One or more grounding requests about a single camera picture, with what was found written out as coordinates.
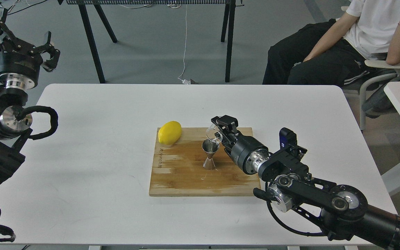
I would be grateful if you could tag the yellow lemon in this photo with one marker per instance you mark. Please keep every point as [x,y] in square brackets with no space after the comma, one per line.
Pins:
[169,133]

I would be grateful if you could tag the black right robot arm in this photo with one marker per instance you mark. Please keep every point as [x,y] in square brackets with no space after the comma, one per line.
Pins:
[340,211]

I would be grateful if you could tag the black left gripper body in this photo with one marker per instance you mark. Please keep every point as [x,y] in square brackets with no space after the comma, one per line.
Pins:
[12,62]

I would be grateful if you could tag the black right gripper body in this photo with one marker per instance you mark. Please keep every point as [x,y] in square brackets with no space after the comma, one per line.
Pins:
[248,154]

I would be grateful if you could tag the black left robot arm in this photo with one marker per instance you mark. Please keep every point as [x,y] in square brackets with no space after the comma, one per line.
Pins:
[19,123]

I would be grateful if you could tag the steel double jigger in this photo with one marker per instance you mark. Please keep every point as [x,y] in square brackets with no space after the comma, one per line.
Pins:
[210,149]

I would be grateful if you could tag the beige grey chair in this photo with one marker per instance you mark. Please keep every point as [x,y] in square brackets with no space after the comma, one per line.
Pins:
[373,86]

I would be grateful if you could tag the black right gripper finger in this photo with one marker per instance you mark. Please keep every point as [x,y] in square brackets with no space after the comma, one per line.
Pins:
[227,126]
[228,141]

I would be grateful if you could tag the small clear glass cup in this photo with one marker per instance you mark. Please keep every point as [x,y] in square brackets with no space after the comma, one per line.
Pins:
[214,135]

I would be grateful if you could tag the seated person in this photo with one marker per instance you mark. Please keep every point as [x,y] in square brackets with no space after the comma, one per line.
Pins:
[334,52]

